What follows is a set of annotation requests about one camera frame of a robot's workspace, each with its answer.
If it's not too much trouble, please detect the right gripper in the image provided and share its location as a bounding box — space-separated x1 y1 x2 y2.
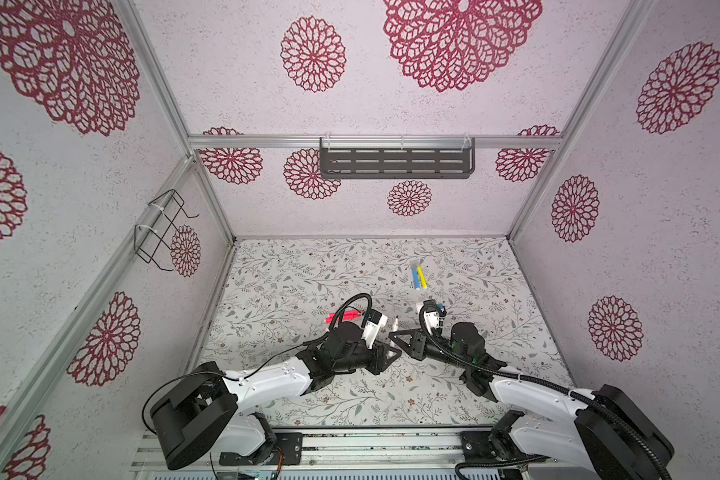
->
390 328 470 374

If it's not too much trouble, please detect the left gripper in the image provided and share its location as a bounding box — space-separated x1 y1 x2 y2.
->
334 339 402 375

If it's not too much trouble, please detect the yellow highlighter pen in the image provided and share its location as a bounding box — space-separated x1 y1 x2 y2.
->
416 266 428 289

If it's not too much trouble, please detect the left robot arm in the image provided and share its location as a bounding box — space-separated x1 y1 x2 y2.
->
145 323 402 471

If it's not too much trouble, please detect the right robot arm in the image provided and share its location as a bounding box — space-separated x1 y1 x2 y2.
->
389 322 674 479

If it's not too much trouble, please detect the upper pink highlighter pen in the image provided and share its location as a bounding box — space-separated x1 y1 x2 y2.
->
326 309 364 323

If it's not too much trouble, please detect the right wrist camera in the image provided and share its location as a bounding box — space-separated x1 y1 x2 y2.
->
417 299 447 333

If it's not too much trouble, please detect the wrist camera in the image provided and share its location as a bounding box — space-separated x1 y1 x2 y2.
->
417 299 447 333
361 311 388 349

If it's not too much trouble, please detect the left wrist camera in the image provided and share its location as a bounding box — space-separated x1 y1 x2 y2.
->
361 311 388 349

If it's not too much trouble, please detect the aluminium front rail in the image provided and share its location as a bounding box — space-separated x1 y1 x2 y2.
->
130 427 577 475

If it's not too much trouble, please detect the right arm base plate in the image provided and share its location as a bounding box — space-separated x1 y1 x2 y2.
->
460 430 546 466

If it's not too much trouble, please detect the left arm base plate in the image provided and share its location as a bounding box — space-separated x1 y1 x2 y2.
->
219 432 304 466

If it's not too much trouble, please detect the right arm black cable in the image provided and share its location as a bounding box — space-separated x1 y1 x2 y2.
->
418 302 673 480

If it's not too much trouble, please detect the grey slotted wall shelf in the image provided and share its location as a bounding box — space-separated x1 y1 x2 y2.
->
318 138 476 180

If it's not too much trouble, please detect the black wire wall rack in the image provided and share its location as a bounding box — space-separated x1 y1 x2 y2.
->
132 189 202 278

